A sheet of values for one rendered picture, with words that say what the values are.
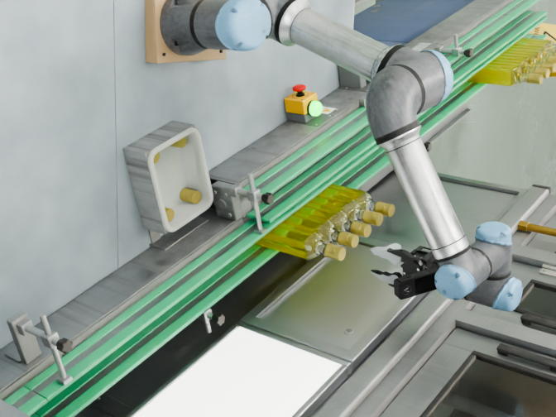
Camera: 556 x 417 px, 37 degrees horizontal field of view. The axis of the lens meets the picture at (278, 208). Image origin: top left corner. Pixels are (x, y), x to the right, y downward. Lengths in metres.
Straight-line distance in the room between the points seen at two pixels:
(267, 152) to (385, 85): 0.66
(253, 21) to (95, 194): 0.54
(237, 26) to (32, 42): 0.43
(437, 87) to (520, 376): 0.66
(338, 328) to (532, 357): 0.45
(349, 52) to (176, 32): 0.41
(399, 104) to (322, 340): 0.62
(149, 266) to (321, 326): 0.44
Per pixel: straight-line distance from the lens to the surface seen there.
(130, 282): 2.00
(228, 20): 1.86
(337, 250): 2.05
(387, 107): 1.67
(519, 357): 1.96
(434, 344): 1.99
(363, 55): 1.83
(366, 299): 2.11
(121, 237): 2.06
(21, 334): 1.81
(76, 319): 1.93
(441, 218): 1.69
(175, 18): 1.97
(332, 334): 2.00
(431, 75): 1.75
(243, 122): 2.31
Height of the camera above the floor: 2.25
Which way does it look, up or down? 37 degrees down
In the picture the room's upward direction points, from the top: 104 degrees clockwise
